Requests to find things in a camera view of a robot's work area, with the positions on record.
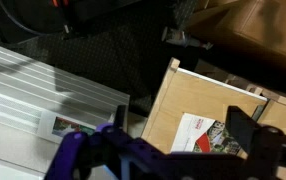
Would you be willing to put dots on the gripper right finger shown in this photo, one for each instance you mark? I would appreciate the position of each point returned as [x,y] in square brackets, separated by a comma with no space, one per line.
[249,133]

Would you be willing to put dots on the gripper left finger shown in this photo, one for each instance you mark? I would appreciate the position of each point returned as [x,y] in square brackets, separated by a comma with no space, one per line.
[79,150]

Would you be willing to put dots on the light wooden nightstand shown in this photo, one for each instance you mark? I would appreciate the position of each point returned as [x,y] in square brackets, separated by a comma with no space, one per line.
[283,113]

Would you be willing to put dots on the colourful sticker on radiator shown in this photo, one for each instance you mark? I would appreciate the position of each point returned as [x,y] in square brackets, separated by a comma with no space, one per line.
[66,126]

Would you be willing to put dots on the white printed brochure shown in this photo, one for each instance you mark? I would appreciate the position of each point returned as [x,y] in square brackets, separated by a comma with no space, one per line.
[193,130]

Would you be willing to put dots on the light wooden drawer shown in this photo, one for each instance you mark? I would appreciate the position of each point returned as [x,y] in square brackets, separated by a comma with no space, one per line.
[196,96]

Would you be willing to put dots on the small white tube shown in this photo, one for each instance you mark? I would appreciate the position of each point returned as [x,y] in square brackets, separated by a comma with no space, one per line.
[183,37]

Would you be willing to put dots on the white wall radiator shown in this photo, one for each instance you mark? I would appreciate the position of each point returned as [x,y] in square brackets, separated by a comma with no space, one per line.
[16,93]

